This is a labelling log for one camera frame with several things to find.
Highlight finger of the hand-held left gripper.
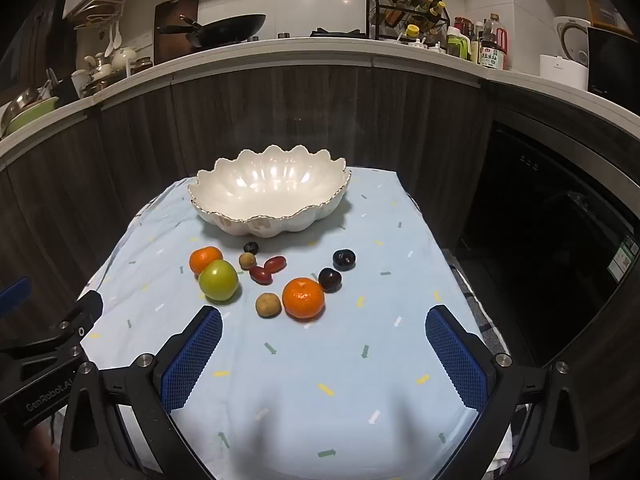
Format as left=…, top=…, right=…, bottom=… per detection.
left=0, top=276, right=32, bottom=317
left=0, top=290, right=104, bottom=361

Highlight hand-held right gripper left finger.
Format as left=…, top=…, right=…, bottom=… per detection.
left=60, top=304, right=223, bottom=480

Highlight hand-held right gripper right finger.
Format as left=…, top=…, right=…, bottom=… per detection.
left=425, top=304, right=591, bottom=480

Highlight green round fruit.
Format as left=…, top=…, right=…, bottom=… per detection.
left=198, top=259, right=240, bottom=302

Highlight large brown longan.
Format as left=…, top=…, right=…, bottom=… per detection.
left=255, top=292, right=283, bottom=319

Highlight small mandarin orange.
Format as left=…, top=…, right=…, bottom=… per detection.
left=189, top=246, right=223, bottom=277

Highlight large mandarin orange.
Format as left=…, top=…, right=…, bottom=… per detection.
left=282, top=277, right=326, bottom=321

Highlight dark plum front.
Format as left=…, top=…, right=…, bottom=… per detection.
left=318, top=267, right=343, bottom=292

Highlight white scalloped bowl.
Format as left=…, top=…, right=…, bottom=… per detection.
left=187, top=144, right=352, bottom=237

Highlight checkered cloth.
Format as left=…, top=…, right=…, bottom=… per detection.
left=447, top=260, right=513, bottom=361

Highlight light blue patterned tablecloth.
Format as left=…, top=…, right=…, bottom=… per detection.
left=77, top=164, right=511, bottom=480

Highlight built-in black dishwasher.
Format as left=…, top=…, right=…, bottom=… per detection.
left=457, top=120, right=640, bottom=361

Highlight green plate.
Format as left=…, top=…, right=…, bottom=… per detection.
left=5, top=97, right=58, bottom=133

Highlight metal bowl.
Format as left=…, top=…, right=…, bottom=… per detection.
left=0, top=87, right=43, bottom=131

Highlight white teapot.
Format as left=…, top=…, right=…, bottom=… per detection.
left=112, top=47, right=138, bottom=73

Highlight kitchen counter with wood cabinets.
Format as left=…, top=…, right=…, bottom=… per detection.
left=0, top=37, right=640, bottom=411

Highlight white hanging spatulas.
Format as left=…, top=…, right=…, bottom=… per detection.
left=105, top=22, right=123, bottom=58

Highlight wooden cutting board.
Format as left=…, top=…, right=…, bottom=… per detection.
left=152, top=0, right=201, bottom=66

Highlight green plastic container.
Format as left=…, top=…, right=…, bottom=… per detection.
left=446, top=27, right=471, bottom=59

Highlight dark sauce bottle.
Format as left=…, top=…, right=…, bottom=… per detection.
left=470, top=21, right=485, bottom=63

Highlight black wok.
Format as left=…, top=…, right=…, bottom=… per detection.
left=156, top=13, right=267, bottom=50

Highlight black microwave oven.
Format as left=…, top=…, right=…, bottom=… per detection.
left=585, top=26, right=640, bottom=106

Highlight gas stove burner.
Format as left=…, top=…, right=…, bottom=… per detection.
left=310, top=27, right=366, bottom=38

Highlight black spice rack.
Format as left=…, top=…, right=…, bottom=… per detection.
left=366, top=0, right=448, bottom=43

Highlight wall utensil rack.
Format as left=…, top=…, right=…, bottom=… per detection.
left=74, top=0, right=127, bottom=31

